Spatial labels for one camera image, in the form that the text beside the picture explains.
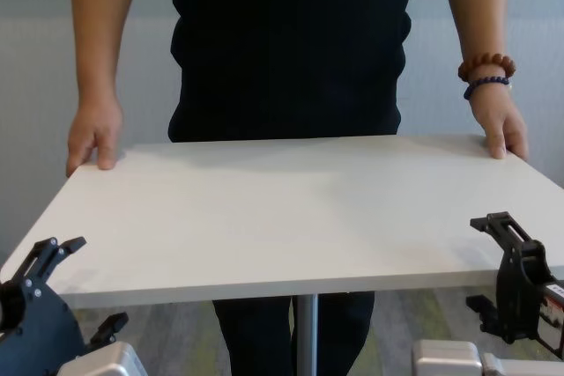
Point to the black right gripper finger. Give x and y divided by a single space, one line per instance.
487 312
502 228

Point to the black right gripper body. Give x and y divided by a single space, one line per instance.
520 297

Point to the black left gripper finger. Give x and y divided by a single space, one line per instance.
110 325
44 261

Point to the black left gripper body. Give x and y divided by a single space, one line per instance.
35 332

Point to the white rolling pedestal table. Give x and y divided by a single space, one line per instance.
282 217

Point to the person's left forearm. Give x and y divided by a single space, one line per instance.
476 10

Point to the person's right forearm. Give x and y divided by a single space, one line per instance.
101 28

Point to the person's left hand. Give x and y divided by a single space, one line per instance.
498 120

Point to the person's right hand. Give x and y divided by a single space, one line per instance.
94 129

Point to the black trousers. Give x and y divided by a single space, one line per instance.
251 336

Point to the black shirt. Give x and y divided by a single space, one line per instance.
291 41

